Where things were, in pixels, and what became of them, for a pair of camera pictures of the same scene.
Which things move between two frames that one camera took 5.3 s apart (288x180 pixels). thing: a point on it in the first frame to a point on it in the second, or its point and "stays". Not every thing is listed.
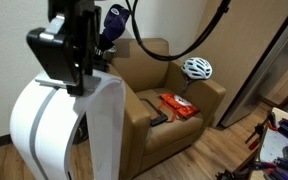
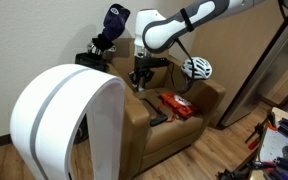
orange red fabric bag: [181, 108] stays
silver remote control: [89, 83] to [141, 88]
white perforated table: [274, 141] stays
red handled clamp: [254, 138] stays
